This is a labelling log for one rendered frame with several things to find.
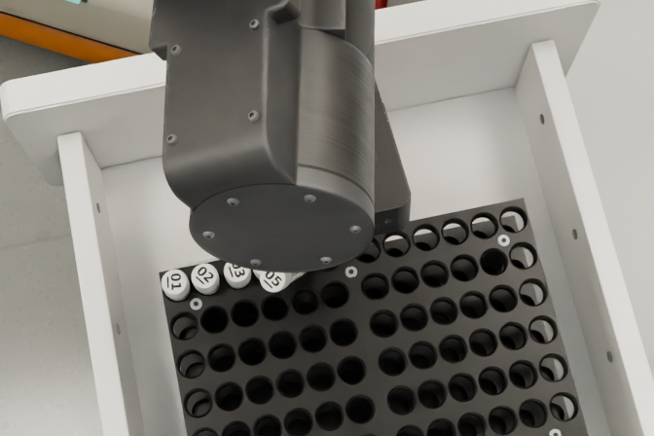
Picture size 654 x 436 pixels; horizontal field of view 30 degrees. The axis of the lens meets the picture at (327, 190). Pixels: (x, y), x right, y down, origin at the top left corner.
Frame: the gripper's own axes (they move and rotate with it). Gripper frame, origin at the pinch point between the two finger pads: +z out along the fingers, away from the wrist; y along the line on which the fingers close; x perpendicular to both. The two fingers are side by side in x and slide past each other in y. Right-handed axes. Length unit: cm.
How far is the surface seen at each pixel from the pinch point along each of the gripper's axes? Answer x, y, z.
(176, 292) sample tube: 6.7, -2.0, 0.0
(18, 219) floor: 28, 54, 81
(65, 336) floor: 25, 38, 85
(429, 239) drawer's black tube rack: -5.8, -0.3, 3.6
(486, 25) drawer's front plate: -10.1, 6.6, -3.5
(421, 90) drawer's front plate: -7.7, 8.2, 3.1
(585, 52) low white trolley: -20.1, 14.1, 11.4
